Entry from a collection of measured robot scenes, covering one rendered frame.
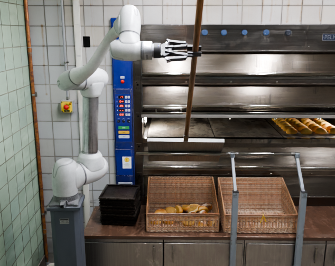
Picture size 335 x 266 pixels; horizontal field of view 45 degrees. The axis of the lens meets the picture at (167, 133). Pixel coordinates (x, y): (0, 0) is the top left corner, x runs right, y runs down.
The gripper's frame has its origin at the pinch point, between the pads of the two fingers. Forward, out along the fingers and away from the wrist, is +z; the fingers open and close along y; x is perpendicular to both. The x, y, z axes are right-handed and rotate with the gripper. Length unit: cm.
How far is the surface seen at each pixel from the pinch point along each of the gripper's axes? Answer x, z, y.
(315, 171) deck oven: -160, 114, 1
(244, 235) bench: -142, 46, 59
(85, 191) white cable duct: -175, -82, 15
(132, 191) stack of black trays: -151, -40, 22
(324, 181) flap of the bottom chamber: -167, 123, 6
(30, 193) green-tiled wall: -157, -123, 23
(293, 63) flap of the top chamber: -101, 88, -69
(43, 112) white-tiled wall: -132, -115, -39
